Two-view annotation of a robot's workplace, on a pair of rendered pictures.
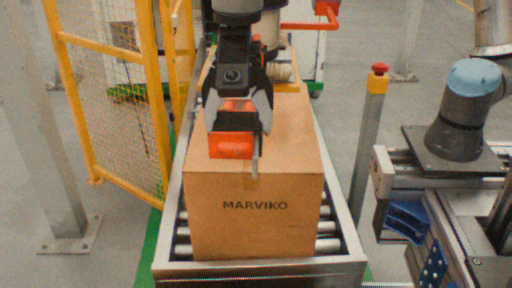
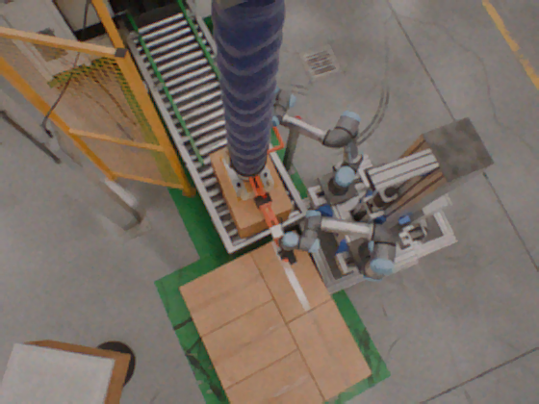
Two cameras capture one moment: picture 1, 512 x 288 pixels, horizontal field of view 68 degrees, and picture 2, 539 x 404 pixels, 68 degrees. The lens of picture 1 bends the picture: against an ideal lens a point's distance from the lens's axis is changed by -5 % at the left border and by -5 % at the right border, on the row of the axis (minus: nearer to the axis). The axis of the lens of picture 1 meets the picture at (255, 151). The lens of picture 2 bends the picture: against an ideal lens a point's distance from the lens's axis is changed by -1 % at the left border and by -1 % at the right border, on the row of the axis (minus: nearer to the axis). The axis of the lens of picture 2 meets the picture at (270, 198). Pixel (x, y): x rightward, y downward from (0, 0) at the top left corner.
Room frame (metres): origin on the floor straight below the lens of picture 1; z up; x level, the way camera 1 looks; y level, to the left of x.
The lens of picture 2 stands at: (0.33, 0.37, 3.64)
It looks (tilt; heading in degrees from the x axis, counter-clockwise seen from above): 74 degrees down; 326
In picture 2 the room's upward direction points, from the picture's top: 10 degrees clockwise
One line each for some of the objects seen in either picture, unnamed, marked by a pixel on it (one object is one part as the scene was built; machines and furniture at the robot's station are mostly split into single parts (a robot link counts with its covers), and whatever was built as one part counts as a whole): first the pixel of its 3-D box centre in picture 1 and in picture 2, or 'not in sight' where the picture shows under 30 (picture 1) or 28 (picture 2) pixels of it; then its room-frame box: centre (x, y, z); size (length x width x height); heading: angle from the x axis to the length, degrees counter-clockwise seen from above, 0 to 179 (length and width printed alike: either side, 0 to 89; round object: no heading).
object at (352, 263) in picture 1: (260, 268); (269, 232); (0.84, -0.02, 0.58); 0.70 x 0.03 x 0.06; 93
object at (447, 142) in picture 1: (457, 130); (340, 184); (0.86, -0.53, 1.09); 0.15 x 0.15 x 0.10
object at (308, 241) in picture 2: not in sight; (308, 240); (0.55, -0.07, 1.55); 0.11 x 0.11 x 0.08; 54
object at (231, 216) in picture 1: (255, 166); (250, 189); (1.17, 0.00, 0.75); 0.60 x 0.40 x 0.40; 179
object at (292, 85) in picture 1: (281, 62); (261, 165); (1.17, -0.08, 1.15); 0.34 x 0.10 x 0.05; 178
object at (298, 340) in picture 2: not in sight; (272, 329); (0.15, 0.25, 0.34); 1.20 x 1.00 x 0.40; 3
